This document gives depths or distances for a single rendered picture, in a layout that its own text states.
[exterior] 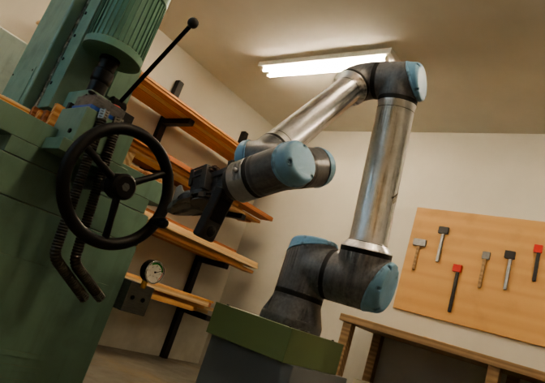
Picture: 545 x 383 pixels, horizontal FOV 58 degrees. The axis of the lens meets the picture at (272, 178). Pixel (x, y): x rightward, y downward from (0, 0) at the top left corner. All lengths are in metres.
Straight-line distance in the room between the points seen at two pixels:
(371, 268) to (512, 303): 2.77
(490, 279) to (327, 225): 1.58
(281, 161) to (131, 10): 0.77
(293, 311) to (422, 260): 2.97
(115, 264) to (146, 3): 0.75
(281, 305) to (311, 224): 3.54
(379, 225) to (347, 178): 3.55
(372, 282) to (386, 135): 0.42
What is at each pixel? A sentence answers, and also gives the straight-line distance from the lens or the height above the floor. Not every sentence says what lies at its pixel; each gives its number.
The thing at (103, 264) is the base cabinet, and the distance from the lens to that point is 1.37.
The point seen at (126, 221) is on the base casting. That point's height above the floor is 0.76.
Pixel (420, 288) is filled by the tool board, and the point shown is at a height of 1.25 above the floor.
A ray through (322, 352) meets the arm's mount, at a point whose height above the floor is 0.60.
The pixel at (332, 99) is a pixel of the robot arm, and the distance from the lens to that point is 1.38.
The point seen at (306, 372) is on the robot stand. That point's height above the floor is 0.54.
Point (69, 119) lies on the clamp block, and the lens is 1.27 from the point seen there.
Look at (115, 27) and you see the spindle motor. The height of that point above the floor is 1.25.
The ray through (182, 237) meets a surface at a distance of 4.21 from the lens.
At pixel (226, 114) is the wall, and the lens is 5.15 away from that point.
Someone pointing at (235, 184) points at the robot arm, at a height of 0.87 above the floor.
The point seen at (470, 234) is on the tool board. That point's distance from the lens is 4.29.
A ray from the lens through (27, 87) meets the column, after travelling 1.65.
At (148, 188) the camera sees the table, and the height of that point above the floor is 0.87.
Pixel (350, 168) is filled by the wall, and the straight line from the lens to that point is 4.99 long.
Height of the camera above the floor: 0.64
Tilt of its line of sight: 15 degrees up
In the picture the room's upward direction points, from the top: 19 degrees clockwise
